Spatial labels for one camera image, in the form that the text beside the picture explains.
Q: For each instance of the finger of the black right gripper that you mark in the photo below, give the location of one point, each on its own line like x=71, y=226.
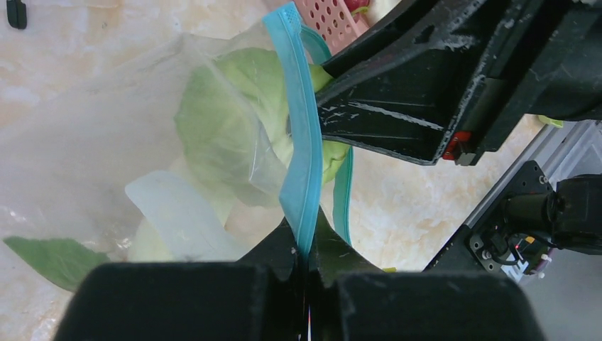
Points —
x=451, y=79

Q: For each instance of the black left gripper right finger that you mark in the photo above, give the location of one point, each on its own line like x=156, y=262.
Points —
x=352, y=299

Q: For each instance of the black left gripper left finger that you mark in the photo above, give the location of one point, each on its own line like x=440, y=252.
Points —
x=254, y=298

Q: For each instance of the pink plastic perforated basket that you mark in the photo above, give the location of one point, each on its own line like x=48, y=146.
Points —
x=333, y=22

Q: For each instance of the clear zip bag blue zipper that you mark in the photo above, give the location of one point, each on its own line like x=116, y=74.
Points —
x=64, y=169

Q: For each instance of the green cabbage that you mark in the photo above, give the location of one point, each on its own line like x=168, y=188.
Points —
x=234, y=126

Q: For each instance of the green leafy vegetable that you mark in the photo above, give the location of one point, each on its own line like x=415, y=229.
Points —
x=62, y=261

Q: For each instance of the red grapes bunch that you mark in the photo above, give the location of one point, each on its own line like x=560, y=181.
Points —
x=357, y=6

